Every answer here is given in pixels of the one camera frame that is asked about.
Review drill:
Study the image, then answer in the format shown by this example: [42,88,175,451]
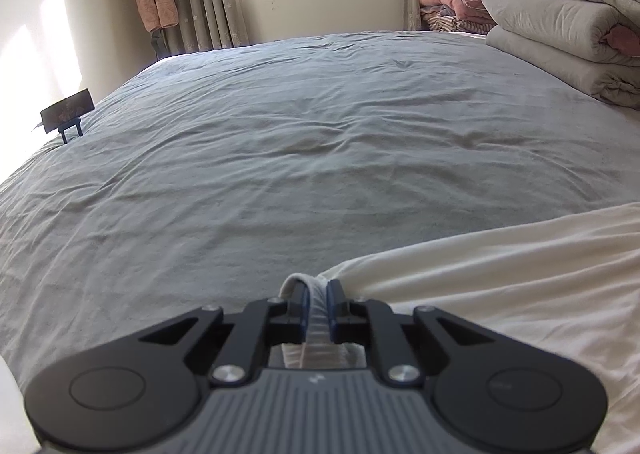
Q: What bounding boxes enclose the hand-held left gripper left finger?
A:
[135,280,310,389]

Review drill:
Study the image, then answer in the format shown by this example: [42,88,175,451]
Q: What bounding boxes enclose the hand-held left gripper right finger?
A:
[325,278,502,387]

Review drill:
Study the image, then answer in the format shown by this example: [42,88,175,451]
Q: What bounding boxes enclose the white pants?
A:
[277,201,640,454]

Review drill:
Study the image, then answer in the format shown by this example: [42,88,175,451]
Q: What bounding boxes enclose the black device on stand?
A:
[40,89,95,142]

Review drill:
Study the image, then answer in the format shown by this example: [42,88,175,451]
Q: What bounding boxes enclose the folded grey quilt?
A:
[480,0,640,110]

